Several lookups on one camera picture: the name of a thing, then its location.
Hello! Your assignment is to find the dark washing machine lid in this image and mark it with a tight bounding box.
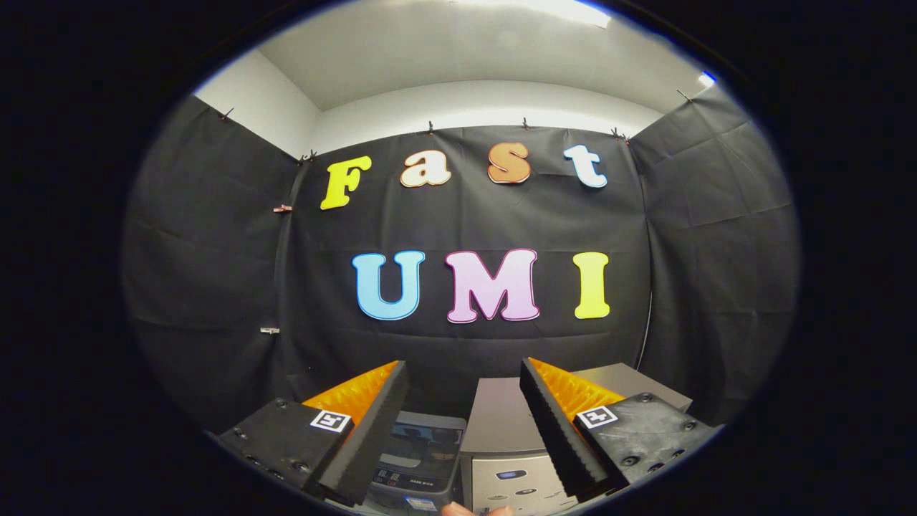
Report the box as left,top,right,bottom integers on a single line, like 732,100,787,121
381,410,468,475

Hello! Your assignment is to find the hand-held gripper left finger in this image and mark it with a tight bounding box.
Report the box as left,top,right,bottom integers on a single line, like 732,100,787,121
208,360,410,508

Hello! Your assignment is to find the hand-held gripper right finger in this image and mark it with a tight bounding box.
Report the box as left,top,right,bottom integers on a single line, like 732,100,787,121
520,357,721,503

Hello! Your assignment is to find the large ceiling light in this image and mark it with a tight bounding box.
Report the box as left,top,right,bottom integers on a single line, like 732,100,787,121
451,0,612,29

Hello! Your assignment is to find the silver grey box appliance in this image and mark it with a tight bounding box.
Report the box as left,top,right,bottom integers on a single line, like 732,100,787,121
459,362,695,516

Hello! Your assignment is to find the black backdrop cloth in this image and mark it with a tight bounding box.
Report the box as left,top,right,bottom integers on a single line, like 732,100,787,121
120,85,802,434

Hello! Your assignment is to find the row of black clips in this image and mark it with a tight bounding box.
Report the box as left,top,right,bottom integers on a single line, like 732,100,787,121
219,87,694,167

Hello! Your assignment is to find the dark grey washing machine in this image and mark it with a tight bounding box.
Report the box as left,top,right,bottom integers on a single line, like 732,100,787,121
365,410,469,516

